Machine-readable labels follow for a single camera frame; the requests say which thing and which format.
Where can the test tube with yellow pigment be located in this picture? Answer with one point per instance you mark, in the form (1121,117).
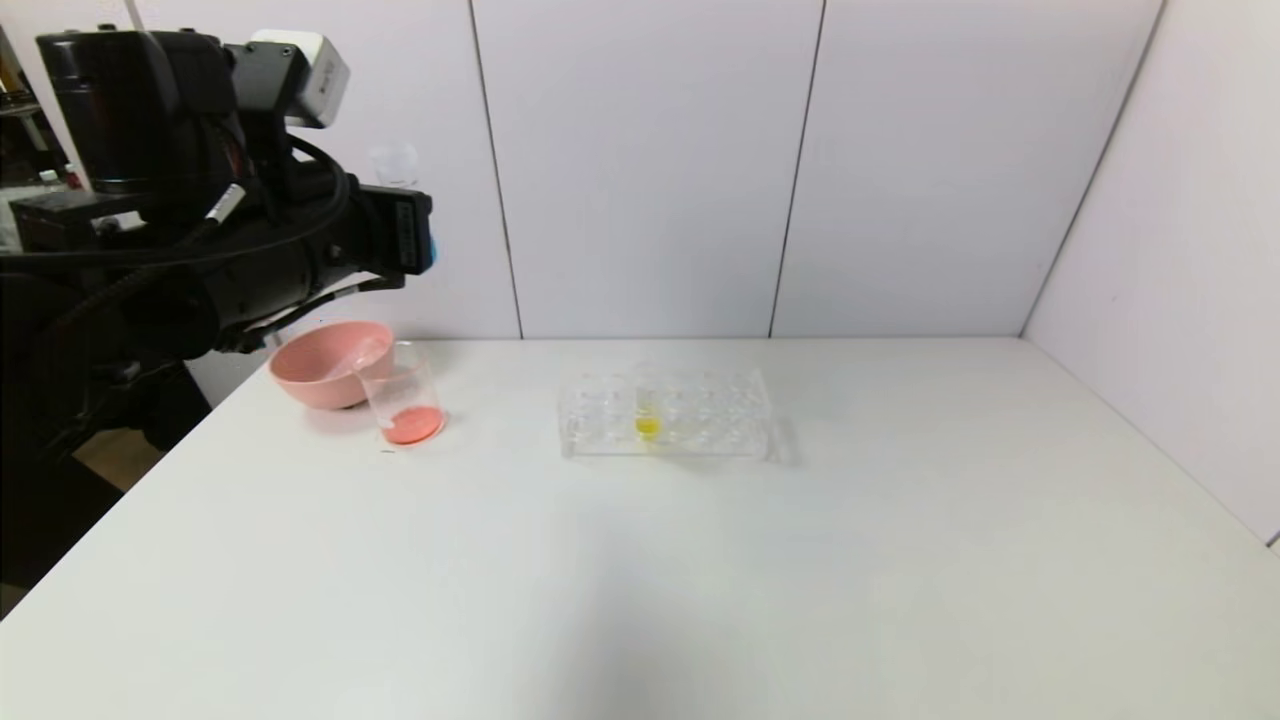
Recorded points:
(648,425)

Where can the test tube with blue pigment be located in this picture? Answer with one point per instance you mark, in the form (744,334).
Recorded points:
(395,165)

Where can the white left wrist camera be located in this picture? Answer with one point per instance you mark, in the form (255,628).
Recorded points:
(305,75)

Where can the clear acrylic test tube rack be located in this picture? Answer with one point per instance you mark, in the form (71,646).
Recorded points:
(700,420)

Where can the pink plastic bowl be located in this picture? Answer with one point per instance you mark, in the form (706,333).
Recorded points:
(320,375)

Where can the clear glass beaker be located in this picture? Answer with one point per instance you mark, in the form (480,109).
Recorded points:
(410,420)

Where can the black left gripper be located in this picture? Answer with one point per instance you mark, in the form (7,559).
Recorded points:
(404,232)

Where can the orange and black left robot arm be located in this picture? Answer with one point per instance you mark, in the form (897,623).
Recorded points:
(130,120)

